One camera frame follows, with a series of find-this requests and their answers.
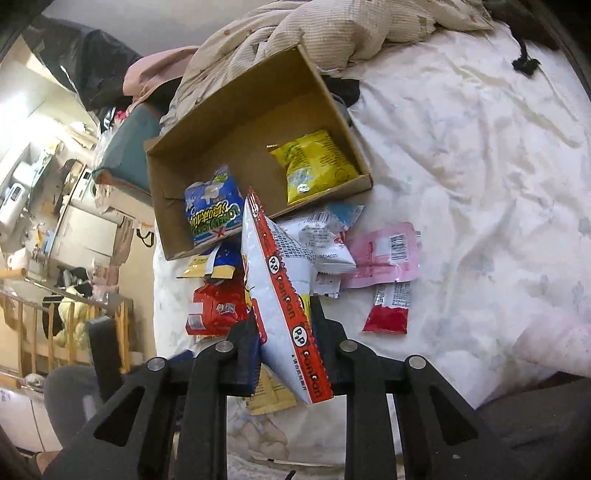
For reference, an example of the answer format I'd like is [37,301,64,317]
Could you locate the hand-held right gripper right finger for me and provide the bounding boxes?
[309,296,552,480]

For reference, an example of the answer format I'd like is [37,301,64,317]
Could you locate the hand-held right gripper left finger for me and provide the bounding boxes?
[44,313,265,480]

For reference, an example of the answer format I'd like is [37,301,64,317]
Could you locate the small red and white packet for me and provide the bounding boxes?
[362,281,413,334]

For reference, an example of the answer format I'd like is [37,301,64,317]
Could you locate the white snack packet red edge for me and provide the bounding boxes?
[241,187,334,407]

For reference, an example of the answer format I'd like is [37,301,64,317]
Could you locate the white and light blue packet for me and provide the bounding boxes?
[277,202,365,275]

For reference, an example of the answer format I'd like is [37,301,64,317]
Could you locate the blue and yellow snack packet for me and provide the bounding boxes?
[177,240,245,282]

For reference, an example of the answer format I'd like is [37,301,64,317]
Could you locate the cardboard box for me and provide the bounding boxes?
[144,45,374,261]

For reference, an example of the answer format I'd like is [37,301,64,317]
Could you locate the tan snack packet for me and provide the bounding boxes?
[249,364,301,416]

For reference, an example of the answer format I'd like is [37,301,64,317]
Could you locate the small white dark-print packet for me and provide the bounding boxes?
[314,272,342,298]

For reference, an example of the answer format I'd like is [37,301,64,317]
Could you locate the pink snack packet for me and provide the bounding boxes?
[339,222,422,289]

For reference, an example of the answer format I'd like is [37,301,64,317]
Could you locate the blue and white snack packet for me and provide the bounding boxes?
[184,166,245,247]

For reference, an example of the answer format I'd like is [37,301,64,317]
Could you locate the white tote bag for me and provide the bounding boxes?
[133,220,157,249]

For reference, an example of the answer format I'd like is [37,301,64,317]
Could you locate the dark grey cloth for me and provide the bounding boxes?
[475,369,591,480]
[44,364,108,453]

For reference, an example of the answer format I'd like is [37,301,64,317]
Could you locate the white cabinet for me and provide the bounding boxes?
[46,203,121,273]

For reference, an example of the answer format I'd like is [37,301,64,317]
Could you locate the white floral bed sheet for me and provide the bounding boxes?
[152,23,591,480]

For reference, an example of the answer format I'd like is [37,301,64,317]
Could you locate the wooden rack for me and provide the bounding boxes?
[0,268,134,388]

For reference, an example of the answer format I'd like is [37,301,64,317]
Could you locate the teal cushion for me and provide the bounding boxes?
[92,104,162,195]

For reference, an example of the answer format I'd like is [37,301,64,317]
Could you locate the white appliance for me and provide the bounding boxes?
[0,182,34,232]

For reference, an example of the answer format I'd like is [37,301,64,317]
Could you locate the pink garment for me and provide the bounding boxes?
[122,45,199,104]

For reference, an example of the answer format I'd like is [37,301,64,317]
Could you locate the beige duvet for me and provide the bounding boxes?
[159,0,495,134]

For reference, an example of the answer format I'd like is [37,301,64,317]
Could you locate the black garment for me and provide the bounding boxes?
[23,16,144,112]

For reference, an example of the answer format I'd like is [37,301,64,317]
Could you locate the dark garment with drawstring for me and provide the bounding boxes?
[485,0,561,77]

